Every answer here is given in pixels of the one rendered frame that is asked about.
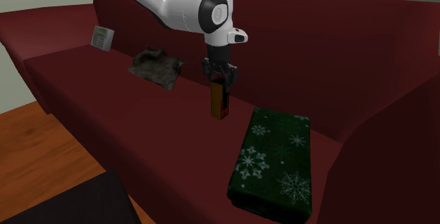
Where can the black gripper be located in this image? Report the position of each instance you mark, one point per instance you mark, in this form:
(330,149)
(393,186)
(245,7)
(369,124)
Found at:
(218,55)

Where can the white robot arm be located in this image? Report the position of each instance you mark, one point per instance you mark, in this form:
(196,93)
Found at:
(178,8)

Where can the orange rectangular box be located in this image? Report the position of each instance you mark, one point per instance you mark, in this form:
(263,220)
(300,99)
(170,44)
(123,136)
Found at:
(219,102)

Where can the grey crumpled cloth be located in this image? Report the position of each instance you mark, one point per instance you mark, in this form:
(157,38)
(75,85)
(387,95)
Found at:
(156,67)

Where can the dark red sofa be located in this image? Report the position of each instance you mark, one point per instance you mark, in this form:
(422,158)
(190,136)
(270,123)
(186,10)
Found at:
(144,127)

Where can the green snowflake folded blanket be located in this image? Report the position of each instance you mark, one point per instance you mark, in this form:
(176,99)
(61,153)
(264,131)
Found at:
(275,161)

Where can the black robot stand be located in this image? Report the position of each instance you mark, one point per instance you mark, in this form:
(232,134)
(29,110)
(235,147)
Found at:
(82,202)

